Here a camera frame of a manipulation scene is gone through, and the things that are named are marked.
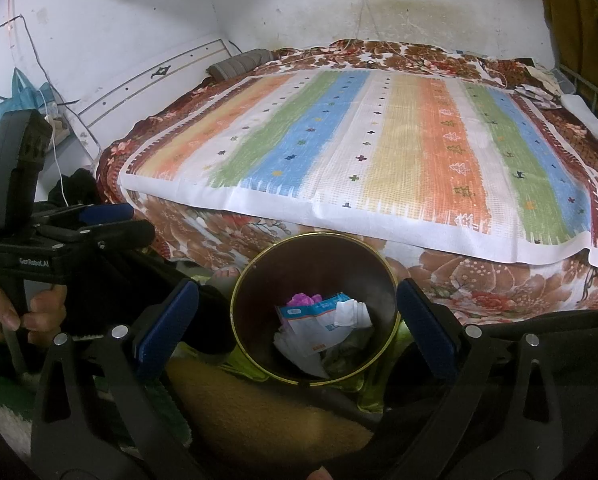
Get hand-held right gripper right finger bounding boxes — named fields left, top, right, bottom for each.
left=396, top=277, right=565, bottom=480

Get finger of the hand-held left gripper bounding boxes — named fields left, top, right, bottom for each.
left=44, top=219, right=157, bottom=266
left=34, top=202, right=136, bottom=228

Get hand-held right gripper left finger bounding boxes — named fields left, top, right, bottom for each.
left=31, top=280, right=205, bottom=480

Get white plastic wrapper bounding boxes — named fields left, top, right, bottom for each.
left=334, top=300, right=372, bottom=331

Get dark metal bin gold rim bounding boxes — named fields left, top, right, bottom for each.
left=229, top=232, right=401, bottom=387

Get blue white plastic package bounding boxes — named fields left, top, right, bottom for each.
left=276, top=297, right=360, bottom=341

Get white paper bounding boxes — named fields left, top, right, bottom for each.
left=273, top=330, right=330, bottom=378

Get pink plastic bag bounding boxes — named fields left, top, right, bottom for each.
left=285, top=290, right=325, bottom=308

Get black pants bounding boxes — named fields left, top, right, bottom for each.
left=69, top=252, right=598, bottom=480

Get black crumpled cloth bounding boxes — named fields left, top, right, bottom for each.
left=46, top=167, right=100, bottom=208

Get brown floral blanket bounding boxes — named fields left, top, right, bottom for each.
left=95, top=39, right=598, bottom=326

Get teal tote bag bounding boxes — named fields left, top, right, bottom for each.
left=0, top=67, right=54, bottom=126

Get tan fleece cloth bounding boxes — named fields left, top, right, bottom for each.
left=166, top=357, right=375, bottom=480

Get white headboard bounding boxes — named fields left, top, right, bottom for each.
left=64, top=37, right=242, bottom=161

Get striped colourful mat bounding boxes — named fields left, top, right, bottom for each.
left=118, top=69, right=598, bottom=271

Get grey rolled pillow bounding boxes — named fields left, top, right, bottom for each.
left=208, top=48, right=275, bottom=81

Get white papers on bed edge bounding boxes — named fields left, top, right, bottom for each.
left=515, top=85, right=562, bottom=110

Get white rolled cloth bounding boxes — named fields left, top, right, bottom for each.
left=560, top=94, right=598, bottom=152

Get cream crumpled cloth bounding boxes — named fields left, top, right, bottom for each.
left=524, top=65, right=562, bottom=92

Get black wall wire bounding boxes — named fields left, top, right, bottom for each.
left=0, top=12, right=87, bottom=111

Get metal bed rail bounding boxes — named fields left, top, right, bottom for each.
left=554, top=62, right=598, bottom=126

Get white charging cable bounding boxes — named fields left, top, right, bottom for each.
left=346, top=0, right=380, bottom=53

